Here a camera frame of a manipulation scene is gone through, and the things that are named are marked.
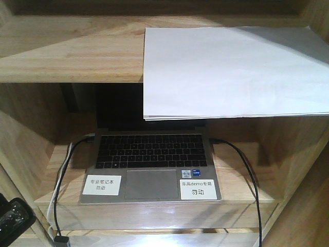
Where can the white label right sticker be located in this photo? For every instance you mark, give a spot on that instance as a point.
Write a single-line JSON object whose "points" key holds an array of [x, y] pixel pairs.
{"points": [[198, 190]]}

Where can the white paper sheets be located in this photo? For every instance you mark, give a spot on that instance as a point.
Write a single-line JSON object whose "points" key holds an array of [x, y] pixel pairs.
{"points": [[221, 72]]}

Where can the black orange stapler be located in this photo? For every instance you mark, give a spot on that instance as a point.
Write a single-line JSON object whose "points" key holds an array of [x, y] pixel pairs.
{"points": [[16, 217]]}

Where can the white label left sticker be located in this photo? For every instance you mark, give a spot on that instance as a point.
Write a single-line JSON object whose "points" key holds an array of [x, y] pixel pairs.
{"points": [[102, 185]]}

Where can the grey usb adapter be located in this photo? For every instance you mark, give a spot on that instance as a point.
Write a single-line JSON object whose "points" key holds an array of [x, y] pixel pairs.
{"points": [[62, 241]]}

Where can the white label sticker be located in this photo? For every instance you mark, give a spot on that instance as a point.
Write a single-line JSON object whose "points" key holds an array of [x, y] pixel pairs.
{"points": [[102, 185], [198, 190]]}

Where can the grey laptop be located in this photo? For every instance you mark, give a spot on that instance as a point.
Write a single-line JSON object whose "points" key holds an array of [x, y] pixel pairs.
{"points": [[151, 156]]}

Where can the wooden shelf unit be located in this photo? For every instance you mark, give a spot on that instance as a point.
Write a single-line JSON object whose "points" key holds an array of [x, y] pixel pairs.
{"points": [[46, 45]]}

